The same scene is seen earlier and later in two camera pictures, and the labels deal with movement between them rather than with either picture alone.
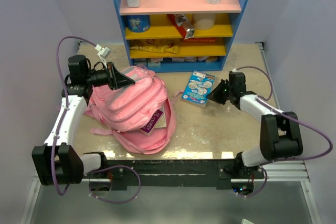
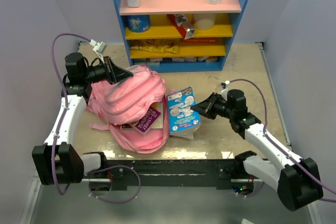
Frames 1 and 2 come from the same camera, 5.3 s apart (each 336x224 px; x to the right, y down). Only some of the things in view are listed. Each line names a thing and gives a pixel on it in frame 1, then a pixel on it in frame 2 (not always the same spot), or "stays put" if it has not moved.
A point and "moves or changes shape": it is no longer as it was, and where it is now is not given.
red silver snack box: [184, 27] stays put
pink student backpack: [123, 112] moves or changes shape
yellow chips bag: [155, 45] stays put
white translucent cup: [203, 21] stays put
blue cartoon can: [138, 23] stays put
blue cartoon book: [197, 88] -> [183, 121]
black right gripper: [214, 95] -> [206, 107]
